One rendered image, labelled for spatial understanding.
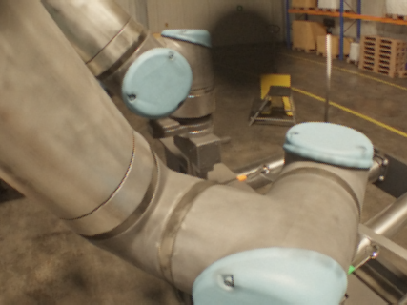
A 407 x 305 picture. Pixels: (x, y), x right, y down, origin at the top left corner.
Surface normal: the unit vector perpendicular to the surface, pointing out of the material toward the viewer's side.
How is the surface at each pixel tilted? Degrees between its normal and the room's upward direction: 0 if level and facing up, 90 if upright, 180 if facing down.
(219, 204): 5
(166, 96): 94
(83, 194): 106
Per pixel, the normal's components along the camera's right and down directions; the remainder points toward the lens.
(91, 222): 0.24, 0.74
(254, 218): -0.15, -0.81
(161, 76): 0.51, 0.42
